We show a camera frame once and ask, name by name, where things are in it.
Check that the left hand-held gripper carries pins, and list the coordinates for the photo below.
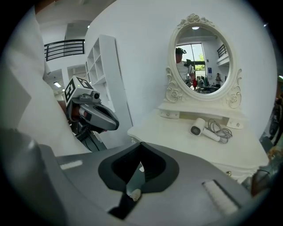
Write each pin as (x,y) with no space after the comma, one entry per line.
(104,120)

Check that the white hair dryer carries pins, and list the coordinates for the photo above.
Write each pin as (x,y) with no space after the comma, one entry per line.
(197,129)

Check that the person's left hand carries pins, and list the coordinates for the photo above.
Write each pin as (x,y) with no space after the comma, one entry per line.
(76,113)

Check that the white cubby shelf unit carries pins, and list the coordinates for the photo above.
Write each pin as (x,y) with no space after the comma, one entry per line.
(104,72)

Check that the rectangular ceiling light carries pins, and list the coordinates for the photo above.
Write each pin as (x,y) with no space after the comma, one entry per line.
(56,84)

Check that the person's white shirt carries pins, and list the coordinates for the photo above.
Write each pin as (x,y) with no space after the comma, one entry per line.
(39,110)

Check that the white dressing table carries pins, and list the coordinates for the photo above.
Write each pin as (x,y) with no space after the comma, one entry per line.
(168,136)

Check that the black balcony railing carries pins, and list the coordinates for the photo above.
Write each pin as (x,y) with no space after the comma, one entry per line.
(64,49)

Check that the oval mirror white ornate frame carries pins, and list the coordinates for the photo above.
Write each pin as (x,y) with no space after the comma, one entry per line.
(202,61)

